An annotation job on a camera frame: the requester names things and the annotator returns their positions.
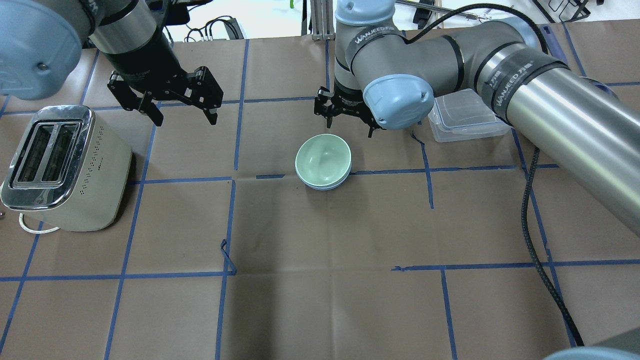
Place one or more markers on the clear plastic food container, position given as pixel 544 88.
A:
pixel 463 116

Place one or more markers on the cream toaster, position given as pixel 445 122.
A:
pixel 69 170

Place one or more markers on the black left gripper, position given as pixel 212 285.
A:
pixel 143 59

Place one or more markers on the blue bowl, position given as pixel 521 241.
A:
pixel 325 187

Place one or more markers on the aluminium frame post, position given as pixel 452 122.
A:
pixel 321 20

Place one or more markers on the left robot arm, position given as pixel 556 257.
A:
pixel 42 42

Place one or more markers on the green bowl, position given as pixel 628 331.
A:
pixel 324 158

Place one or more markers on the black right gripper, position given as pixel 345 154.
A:
pixel 346 102

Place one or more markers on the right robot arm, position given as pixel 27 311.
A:
pixel 391 82

